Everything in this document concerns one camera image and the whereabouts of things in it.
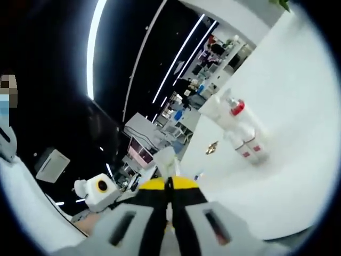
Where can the bright ceiling light bar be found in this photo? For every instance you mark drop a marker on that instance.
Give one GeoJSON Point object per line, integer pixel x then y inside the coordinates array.
{"type": "Point", "coordinates": [93, 40]}

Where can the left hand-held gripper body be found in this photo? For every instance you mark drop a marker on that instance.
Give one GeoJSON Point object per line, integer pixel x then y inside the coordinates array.
{"type": "Point", "coordinates": [98, 197]}

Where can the ceiling air conditioner unit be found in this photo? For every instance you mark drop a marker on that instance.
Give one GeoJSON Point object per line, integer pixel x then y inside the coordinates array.
{"type": "Point", "coordinates": [53, 165]}

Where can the white chest-worn device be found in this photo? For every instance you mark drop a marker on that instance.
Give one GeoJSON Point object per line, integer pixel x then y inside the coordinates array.
{"type": "Point", "coordinates": [6, 144]}

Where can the person's white shirt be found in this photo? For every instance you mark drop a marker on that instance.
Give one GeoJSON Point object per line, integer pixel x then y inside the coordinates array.
{"type": "Point", "coordinates": [26, 208]}

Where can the white skincare pump bottle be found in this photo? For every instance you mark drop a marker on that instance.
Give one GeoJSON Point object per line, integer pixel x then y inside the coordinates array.
{"type": "Point", "coordinates": [246, 122]}

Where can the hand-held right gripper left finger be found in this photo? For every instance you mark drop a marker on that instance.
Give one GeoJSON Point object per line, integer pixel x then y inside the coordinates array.
{"type": "Point", "coordinates": [149, 213]}

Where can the gold foil skincare sachet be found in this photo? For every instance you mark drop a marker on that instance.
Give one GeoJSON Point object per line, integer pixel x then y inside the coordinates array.
{"type": "Point", "coordinates": [212, 148]}

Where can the blue face mask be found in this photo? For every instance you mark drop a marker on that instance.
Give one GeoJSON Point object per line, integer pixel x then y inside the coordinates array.
{"type": "Point", "coordinates": [3, 116]}

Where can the white skincare tube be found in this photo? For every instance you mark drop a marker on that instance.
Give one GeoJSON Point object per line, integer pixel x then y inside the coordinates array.
{"type": "Point", "coordinates": [219, 106]}

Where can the small red-label skincare bottle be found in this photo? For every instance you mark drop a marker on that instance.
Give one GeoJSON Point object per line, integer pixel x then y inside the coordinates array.
{"type": "Point", "coordinates": [257, 146]}
{"type": "Point", "coordinates": [243, 152]}

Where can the blue storage bin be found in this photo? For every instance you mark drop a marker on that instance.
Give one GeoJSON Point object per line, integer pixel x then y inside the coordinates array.
{"type": "Point", "coordinates": [178, 114]}

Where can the computer monitor with pink screen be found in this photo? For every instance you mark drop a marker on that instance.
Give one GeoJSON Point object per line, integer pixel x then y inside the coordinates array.
{"type": "Point", "coordinates": [139, 152]}

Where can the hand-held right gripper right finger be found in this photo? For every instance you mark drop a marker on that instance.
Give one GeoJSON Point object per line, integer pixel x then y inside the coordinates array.
{"type": "Point", "coordinates": [186, 210]}

